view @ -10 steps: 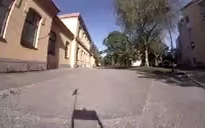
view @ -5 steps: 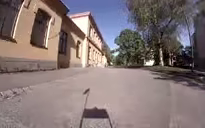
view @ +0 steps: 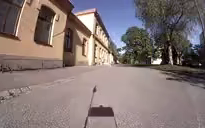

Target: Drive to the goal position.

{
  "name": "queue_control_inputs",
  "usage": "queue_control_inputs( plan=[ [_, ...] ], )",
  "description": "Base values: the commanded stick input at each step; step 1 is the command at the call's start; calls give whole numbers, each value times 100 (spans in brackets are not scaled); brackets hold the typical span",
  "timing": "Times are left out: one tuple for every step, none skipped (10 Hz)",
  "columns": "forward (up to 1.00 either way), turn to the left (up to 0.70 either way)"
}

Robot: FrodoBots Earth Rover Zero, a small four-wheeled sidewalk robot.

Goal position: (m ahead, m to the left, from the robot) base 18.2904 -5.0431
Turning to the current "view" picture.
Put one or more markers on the cobblestone gutter strip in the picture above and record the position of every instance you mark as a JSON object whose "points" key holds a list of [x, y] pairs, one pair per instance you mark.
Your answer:
{"points": [[13, 91]]}

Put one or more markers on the grey asphalt road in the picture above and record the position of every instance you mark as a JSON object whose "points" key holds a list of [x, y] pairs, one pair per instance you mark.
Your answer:
{"points": [[143, 96]]}

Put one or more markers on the grey asphalt pavement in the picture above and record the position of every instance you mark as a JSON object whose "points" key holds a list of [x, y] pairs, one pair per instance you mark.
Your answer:
{"points": [[26, 77]]}

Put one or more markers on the tree behind yellow building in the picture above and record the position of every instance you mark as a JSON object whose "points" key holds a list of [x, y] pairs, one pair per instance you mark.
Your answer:
{"points": [[114, 50]]}

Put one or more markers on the large pale-trunk tree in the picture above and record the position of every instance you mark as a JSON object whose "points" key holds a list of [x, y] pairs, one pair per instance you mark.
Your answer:
{"points": [[163, 20]]}

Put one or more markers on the grass verge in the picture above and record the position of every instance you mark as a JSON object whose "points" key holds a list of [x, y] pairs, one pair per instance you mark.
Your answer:
{"points": [[186, 70]]}

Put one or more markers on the round green tree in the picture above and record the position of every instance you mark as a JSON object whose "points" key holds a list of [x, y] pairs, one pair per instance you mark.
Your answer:
{"points": [[136, 43]]}

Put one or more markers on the small white building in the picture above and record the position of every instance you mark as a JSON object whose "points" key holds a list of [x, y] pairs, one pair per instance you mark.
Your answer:
{"points": [[156, 61]]}

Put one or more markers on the dark green tree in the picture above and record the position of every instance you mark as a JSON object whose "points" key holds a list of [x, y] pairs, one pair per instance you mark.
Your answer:
{"points": [[181, 45]]}

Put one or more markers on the low beige building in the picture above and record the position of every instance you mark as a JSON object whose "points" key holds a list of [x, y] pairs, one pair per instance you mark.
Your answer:
{"points": [[26, 46]]}

